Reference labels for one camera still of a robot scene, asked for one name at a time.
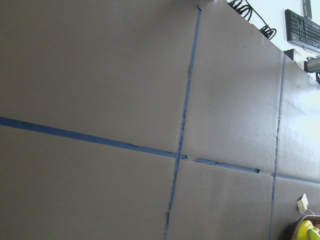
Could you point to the yellow lemon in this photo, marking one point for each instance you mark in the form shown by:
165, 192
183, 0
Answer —
307, 231

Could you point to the black keyboard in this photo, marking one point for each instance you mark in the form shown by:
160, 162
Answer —
302, 31

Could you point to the paper price tag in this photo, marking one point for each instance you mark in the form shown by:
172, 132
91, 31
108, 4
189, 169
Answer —
302, 204

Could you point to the brown wicker basket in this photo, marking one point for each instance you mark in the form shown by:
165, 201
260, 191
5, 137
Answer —
291, 230

